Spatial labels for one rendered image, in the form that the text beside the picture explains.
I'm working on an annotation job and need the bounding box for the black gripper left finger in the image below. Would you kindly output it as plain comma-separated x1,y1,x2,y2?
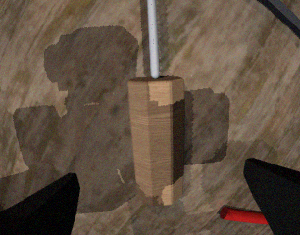
0,172,80,235

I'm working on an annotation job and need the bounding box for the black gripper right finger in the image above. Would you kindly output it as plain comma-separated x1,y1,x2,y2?
243,157,300,235

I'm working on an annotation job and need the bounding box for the red cylinder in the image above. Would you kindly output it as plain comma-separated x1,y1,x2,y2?
220,207,268,224

